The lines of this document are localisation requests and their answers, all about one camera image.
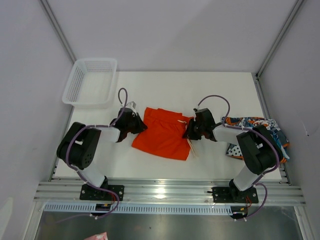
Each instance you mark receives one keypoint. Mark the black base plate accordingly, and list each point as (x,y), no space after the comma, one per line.
(222,194)
(89,193)

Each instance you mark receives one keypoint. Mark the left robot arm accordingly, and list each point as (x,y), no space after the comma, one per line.
(78,147)

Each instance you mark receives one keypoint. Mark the white plastic basket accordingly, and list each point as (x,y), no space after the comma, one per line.
(92,83)

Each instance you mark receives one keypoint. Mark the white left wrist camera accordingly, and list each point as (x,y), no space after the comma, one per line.
(132,106)

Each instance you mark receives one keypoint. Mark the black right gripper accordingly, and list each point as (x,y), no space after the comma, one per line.
(189,133)

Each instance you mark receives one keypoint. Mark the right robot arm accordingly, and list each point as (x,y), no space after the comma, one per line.
(260,152)

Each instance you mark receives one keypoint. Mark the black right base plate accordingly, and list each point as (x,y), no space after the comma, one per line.
(222,194)

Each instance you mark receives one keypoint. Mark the left aluminium frame post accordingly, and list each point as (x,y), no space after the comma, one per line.
(53,21)

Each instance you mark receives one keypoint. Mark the aluminium frame post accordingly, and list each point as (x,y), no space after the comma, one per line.
(53,21)
(293,13)

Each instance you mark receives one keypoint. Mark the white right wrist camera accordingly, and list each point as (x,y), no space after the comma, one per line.
(196,109)

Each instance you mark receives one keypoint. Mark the white slotted cable duct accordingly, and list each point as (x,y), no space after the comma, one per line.
(132,208)

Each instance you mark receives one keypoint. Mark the right aluminium frame post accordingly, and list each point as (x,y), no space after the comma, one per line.
(293,13)

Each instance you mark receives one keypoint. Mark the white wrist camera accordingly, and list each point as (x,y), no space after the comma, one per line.
(196,109)
(132,106)

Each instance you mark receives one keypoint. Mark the patterned blue orange shorts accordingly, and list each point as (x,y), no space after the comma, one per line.
(271,125)

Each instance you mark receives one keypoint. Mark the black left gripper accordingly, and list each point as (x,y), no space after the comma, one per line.
(141,126)

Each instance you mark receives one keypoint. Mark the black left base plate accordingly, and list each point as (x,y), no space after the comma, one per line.
(89,193)

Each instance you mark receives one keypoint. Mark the pink cloth piece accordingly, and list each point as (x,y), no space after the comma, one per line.
(100,236)

